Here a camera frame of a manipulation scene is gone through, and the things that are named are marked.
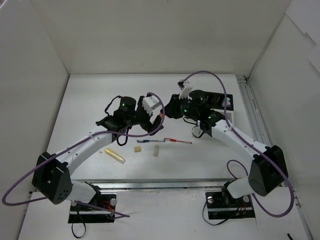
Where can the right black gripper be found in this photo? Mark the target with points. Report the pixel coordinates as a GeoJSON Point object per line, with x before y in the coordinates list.
{"type": "Point", "coordinates": [177, 107]}

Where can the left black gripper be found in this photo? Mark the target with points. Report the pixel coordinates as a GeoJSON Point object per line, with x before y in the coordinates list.
{"type": "Point", "coordinates": [144, 119]}

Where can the blue ballpoint pen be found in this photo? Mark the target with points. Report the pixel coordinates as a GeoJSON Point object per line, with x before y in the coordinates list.
{"type": "Point", "coordinates": [150, 141]}

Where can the red gel pen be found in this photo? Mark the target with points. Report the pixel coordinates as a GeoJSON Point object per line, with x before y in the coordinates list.
{"type": "Point", "coordinates": [176, 141]}

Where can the small tan eraser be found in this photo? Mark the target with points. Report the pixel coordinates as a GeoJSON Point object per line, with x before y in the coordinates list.
{"type": "Point", "coordinates": [137, 149]}

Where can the white rectangular eraser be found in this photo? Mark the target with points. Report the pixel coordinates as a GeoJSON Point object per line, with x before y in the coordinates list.
{"type": "Point", "coordinates": [156, 151]}

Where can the yellow highlighter marker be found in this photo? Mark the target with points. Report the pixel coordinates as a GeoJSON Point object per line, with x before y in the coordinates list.
{"type": "Point", "coordinates": [114, 155]}

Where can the pink highlighter marker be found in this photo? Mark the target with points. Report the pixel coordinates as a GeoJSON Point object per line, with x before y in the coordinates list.
{"type": "Point", "coordinates": [228, 102]}

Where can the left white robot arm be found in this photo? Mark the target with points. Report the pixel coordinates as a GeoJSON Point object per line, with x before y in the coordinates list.
{"type": "Point", "coordinates": [52, 175]}

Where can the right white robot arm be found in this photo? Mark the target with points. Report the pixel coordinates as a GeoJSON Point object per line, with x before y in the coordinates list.
{"type": "Point", "coordinates": [267, 164]}

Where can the white slotted desk organizer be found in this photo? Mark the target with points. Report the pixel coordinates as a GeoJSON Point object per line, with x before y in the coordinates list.
{"type": "Point", "coordinates": [217, 102]}

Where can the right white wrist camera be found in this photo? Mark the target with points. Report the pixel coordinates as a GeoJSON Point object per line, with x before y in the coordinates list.
{"type": "Point", "coordinates": [185, 89]}

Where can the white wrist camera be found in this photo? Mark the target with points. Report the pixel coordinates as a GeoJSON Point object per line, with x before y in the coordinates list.
{"type": "Point", "coordinates": [150, 103]}
{"type": "Point", "coordinates": [185, 89]}

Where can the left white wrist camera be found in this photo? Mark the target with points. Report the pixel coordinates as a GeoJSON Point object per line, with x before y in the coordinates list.
{"type": "Point", "coordinates": [150, 103]}

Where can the aluminium front rail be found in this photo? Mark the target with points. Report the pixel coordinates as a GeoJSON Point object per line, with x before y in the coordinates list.
{"type": "Point", "coordinates": [150, 185]}

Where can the aluminium side rail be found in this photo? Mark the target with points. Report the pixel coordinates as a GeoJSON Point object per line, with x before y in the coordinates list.
{"type": "Point", "coordinates": [260, 133]}

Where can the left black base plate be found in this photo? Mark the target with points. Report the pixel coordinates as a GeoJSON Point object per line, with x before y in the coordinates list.
{"type": "Point", "coordinates": [89, 215]}

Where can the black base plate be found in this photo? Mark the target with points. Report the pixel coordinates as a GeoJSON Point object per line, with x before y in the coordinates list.
{"type": "Point", "coordinates": [220, 207]}
{"type": "Point", "coordinates": [89, 215]}

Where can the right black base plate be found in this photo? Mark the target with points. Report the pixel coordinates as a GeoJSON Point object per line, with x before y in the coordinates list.
{"type": "Point", "coordinates": [220, 207]}

